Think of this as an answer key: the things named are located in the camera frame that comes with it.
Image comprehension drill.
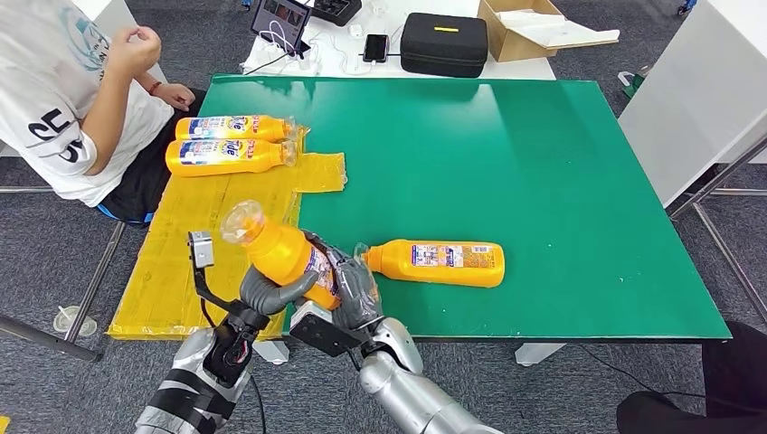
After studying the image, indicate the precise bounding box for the brown cardboard box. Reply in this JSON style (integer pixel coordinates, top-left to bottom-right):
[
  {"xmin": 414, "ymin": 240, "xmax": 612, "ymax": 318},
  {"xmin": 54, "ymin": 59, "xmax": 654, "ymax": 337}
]
[{"xmin": 477, "ymin": 0, "xmax": 580, "ymax": 63}]

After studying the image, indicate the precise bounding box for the black carrying case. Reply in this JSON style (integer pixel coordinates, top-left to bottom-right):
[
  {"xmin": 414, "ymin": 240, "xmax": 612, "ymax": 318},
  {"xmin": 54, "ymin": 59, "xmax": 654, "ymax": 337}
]
[{"xmin": 400, "ymin": 12, "xmax": 489, "ymax": 79}]

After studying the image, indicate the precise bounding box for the white sheet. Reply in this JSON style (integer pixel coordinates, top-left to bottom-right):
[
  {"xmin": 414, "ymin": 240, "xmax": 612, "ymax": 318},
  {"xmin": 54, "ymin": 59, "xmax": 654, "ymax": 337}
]
[{"xmin": 497, "ymin": 10, "xmax": 621, "ymax": 50}]

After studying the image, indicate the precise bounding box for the person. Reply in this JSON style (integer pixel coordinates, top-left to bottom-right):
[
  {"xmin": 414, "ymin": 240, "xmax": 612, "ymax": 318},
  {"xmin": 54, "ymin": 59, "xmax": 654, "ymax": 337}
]
[{"xmin": 0, "ymin": 0, "xmax": 208, "ymax": 226}]

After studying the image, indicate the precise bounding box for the orange detergent bottle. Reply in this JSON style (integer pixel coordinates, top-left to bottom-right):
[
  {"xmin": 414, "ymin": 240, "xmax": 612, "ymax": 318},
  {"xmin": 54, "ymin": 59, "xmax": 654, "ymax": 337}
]
[
  {"xmin": 165, "ymin": 139, "xmax": 299, "ymax": 178},
  {"xmin": 220, "ymin": 200, "xmax": 344, "ymax": 311},
  {"xmin": 353, "ymin": 239, "xmax": 507, "ymax": 289},
  {"xmin": 175, "ymin": 115, "xmax": 298, "ymax": 144}
]

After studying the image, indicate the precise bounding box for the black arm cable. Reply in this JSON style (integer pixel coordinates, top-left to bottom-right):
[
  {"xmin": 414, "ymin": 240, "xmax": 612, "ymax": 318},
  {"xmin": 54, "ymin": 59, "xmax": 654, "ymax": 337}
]
[{"xmin": 247, "ymin": 371, "xmax": 269, "ymax": 434}]

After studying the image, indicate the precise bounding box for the white cabinet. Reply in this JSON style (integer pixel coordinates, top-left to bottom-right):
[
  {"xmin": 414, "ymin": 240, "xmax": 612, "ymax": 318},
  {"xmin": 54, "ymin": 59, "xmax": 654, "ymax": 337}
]
[{"xmin": 617, "ymin": 0, "xmax": 767, "ymax": 208}]

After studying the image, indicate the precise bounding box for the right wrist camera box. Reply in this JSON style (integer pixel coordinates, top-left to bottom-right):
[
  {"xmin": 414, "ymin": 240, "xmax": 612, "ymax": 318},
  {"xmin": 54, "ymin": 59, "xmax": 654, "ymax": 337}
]
[{"xmin": 289, "ymin": 301, "xmax": 364, "ymax": 359}]

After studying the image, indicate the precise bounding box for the black device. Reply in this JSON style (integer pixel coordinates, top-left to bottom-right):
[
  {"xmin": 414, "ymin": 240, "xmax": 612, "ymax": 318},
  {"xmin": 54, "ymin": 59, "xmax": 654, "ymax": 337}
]
[{"xmin": 311, "ymin": 0, "xmax": 363, "ymax": 27}]

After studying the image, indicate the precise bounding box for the green floor object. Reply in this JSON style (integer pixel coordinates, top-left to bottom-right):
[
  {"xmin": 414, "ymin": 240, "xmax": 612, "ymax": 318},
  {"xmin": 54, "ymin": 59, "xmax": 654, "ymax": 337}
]
[{"xmin": 617, "ymin": 65, "xmax": 649, "ymax": 100}]

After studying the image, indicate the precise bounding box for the clear plastic cup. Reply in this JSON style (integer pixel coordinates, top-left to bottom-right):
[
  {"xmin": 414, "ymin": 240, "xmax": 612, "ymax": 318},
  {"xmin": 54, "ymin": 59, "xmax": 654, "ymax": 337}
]
[{"xmin": 52, "ymin": 305, "xmax": 99, "ymax": 336}]

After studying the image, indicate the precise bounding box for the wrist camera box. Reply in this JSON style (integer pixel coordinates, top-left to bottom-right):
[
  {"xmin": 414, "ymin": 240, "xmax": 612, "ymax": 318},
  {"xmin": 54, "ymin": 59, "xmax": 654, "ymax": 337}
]
[
  {"xmin": 187, "ymin": 231, "xmax": 241, "ymax": 316},
  {"xmin": 289, "ymin": 301, "xmax": 364, "ymax": 359}
]

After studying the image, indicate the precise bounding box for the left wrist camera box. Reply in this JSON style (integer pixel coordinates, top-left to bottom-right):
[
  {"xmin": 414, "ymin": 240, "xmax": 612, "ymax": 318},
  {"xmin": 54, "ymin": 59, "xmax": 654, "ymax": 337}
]
[{"xmin": 187, "ymin": 231, "xmax": 241, "ymax": 316}]

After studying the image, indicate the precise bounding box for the metal chair frame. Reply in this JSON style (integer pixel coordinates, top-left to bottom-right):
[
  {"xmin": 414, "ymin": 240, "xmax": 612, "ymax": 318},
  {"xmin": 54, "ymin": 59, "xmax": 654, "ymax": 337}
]
[{"xmin": 0, "ymin": 185, "xmax": 127, "ymax": 363}]

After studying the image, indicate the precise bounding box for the black smartphone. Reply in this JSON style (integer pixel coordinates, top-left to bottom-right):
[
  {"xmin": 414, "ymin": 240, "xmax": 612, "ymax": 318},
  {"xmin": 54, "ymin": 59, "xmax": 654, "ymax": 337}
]
[{"xmin": 363, "ymin": 33, "xmax": 391, "ymax": 64}]

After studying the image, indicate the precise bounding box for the black floor cable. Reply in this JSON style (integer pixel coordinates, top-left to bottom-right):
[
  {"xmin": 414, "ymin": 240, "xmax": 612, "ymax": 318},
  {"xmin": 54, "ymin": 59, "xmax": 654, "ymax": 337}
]
[{"xmin": 578, "ymin": 344, "xmax": 708, "ymax": 400}]

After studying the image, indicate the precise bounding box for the white table foot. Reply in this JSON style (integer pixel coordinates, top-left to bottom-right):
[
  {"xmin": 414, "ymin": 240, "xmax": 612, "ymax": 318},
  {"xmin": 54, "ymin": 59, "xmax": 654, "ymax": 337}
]
[
  {"xmin": 252, "ymin": 338, "xmax": 290, "ymax": 365},
  {"xmin": 515, "ymin": 342, "xmax": 567, "ymax": 368}
]

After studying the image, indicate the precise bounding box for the yellow taped cardboard sheet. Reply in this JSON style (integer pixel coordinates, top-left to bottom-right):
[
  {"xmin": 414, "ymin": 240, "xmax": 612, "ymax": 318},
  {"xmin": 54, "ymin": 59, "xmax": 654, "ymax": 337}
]
[{"xmin": 108, "ymin": 122, "xmax": 347, "ymax": 343}]

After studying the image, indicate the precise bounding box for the metal table frame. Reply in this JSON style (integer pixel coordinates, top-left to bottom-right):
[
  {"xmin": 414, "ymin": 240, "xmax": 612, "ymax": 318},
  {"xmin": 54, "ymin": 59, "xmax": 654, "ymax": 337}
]
[{"xmin": 668, "ymin": 137, "xmax": 767, "ymax": 325}]

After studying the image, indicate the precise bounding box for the black tablet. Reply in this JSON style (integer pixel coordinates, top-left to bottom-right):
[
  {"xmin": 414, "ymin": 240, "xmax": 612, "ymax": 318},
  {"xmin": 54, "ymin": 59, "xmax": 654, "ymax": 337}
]
[{"xmin": 250, "ymin": 0, "xmax": 313, "ymax": 54}]

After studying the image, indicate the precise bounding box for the white looped cable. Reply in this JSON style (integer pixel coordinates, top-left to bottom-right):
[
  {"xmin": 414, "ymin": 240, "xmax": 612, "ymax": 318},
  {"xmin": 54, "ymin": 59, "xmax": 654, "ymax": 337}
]
[{"xmin": 261, "ymin": 19, "xmax": 313, "ymax": 60}]

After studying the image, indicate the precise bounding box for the person's left hand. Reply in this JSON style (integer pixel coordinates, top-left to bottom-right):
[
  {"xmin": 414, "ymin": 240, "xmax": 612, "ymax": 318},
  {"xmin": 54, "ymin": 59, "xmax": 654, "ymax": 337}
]
[{"xmin": 152, "ymin": 82, "xmax": 197, "ymax": 113}]

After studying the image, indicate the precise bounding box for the person's right hand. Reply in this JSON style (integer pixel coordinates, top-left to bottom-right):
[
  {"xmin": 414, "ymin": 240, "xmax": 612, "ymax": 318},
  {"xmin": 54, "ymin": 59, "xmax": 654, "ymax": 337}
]
[{"xmin": 106, "ymin": 25, "xmax": 163, "ymax": 80}]

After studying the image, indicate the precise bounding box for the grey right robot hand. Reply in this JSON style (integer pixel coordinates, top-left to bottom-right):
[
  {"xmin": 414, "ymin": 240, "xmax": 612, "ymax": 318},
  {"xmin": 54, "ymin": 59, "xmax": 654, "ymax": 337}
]
[{"xmin": 302, "ymin": 230, "xmax": 384, "ymax": 332}]

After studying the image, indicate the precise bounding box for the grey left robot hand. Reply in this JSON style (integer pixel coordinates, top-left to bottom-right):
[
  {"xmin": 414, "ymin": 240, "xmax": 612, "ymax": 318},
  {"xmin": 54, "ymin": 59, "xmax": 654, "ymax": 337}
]
[{"xmin": 239, "ymin": 263, "xmax": 322, "ymax": 318}]

